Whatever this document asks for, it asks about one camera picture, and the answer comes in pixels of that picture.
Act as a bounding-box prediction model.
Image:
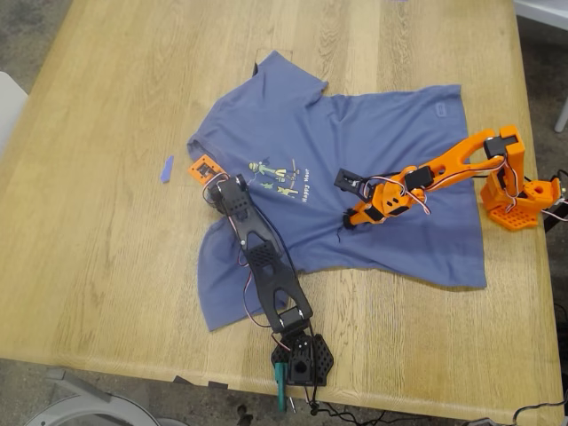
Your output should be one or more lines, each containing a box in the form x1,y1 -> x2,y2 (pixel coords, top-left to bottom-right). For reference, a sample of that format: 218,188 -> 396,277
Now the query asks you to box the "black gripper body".
204,174 -> 249,210

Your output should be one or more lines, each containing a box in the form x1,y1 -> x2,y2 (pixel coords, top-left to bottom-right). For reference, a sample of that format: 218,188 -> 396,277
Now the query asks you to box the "fixed orange gripper finger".
349,199 -> 376,219

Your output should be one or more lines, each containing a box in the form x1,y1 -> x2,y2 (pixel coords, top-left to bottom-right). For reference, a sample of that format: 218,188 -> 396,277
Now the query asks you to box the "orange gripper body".
367,177 -> 428,222

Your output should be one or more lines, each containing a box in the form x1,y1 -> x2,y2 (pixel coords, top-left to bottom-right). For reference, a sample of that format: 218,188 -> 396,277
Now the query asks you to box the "moving orange gripper finger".
341,210 -> 385,232

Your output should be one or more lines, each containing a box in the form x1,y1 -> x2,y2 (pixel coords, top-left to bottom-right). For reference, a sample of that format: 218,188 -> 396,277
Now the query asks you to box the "blue printed T-shirt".
186,50 -> 488,333

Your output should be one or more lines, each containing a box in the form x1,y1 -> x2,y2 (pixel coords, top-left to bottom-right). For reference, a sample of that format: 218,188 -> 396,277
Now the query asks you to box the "green table clamp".
273,362 -> 289,414

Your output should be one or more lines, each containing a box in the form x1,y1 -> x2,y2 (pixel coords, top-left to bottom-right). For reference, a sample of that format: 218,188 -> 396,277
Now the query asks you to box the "white chair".
0,70 -> 30,156
513,0 -> 568,133

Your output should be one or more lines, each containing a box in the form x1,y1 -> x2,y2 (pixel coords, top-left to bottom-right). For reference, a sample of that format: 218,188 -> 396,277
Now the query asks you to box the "grey plastic chair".
24,367 -> 187,426

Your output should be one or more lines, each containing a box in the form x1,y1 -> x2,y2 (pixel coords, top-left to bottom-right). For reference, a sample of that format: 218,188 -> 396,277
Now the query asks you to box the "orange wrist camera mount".
187,154 -> 223,185

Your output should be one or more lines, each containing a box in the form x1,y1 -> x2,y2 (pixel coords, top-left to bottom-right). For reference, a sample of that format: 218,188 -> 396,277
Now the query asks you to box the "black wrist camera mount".
333,167 -> 370,195

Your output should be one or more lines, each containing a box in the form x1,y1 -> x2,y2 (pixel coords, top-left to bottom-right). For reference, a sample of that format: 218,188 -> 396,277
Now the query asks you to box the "black power cable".
304,384 -> 387,426

